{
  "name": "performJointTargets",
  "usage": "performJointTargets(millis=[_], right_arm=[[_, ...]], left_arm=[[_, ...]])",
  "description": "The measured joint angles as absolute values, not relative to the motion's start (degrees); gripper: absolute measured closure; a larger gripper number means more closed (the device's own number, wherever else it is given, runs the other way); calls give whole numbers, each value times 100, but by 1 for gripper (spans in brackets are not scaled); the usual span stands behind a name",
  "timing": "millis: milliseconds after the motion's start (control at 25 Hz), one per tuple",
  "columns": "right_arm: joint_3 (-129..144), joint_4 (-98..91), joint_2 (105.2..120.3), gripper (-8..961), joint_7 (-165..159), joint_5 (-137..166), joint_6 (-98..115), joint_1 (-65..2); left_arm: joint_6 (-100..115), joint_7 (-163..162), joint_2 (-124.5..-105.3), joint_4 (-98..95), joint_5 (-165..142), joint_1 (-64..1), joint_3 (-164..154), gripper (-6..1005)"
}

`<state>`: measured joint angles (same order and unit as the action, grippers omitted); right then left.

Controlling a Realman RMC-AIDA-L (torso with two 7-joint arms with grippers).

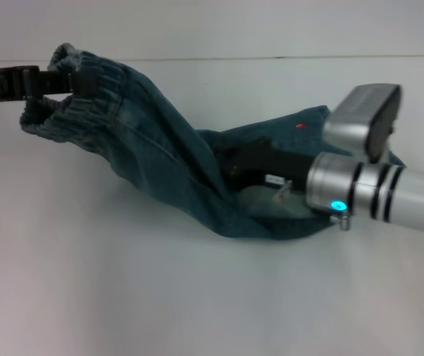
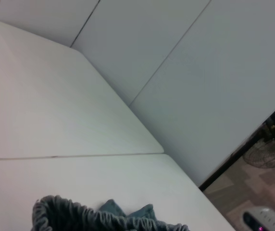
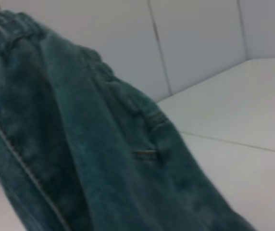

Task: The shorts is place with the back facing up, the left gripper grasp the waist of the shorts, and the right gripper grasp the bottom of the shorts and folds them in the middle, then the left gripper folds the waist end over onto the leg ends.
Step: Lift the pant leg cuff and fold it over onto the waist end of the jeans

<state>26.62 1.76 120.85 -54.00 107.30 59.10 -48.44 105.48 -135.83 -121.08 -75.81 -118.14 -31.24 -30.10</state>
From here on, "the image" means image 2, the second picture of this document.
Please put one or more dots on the blue denim shorts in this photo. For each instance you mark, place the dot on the blue denim shorts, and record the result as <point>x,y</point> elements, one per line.
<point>79,216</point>

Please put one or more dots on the black partition edge strip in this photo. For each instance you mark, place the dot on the black partition edge strip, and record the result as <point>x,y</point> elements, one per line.
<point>236,154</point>

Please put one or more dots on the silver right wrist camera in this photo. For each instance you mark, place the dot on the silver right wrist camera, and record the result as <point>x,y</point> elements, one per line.
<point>265,219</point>

